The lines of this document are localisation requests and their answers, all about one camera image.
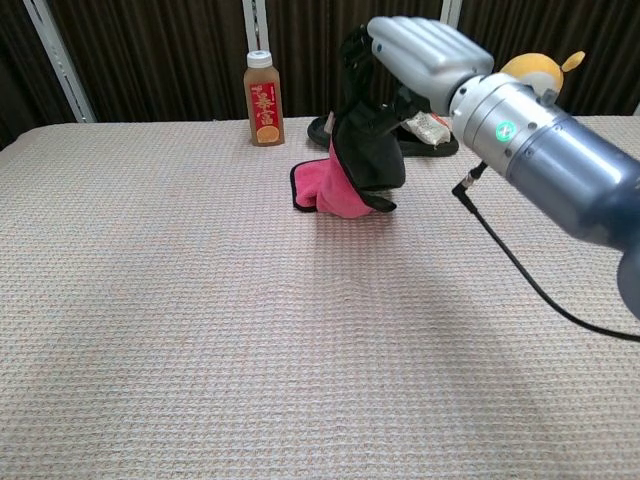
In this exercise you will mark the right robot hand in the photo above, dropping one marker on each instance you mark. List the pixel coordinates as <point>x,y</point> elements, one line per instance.
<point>425,55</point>

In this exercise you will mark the pink towel with black trim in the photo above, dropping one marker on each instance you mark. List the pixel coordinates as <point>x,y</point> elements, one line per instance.
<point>370,150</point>

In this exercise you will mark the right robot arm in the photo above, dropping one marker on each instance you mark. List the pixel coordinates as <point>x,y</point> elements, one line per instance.
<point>550,160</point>

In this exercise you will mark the white orange snack packet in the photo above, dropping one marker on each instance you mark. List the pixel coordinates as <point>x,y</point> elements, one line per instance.
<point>425,127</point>

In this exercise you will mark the black slipper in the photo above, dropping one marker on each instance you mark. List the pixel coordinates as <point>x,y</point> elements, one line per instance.
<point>430,148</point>

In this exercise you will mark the yellow plush toy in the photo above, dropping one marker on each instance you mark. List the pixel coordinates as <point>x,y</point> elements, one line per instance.
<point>527,67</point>

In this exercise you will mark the brown juice bottle red label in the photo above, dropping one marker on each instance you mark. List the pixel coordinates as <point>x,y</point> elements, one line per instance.
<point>265,110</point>

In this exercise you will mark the beige woven tablecloth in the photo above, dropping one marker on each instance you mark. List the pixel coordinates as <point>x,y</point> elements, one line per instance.
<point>200,325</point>

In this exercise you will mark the white metal frame post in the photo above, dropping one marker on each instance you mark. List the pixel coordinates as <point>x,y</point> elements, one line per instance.
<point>451,10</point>
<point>256,25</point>
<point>60,60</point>

